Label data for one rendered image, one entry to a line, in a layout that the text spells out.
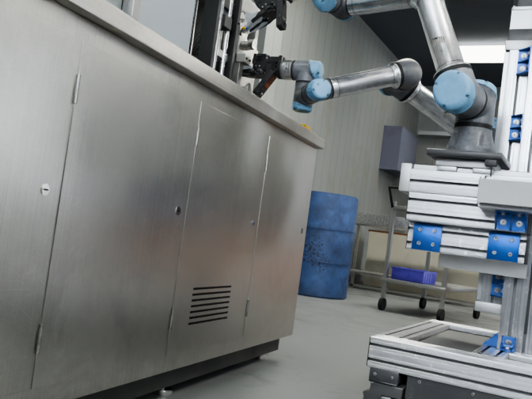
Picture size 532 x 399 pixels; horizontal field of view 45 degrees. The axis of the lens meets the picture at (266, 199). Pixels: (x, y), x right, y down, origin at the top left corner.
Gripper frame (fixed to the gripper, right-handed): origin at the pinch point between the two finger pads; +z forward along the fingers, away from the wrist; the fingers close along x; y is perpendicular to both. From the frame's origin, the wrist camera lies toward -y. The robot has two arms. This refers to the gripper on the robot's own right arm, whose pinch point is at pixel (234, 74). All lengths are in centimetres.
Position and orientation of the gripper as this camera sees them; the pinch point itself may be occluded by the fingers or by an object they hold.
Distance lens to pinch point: 256.3
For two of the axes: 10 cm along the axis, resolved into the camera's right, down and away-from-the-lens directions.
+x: -3.7, -1.0, -9.2
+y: 1.4, -9.9, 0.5
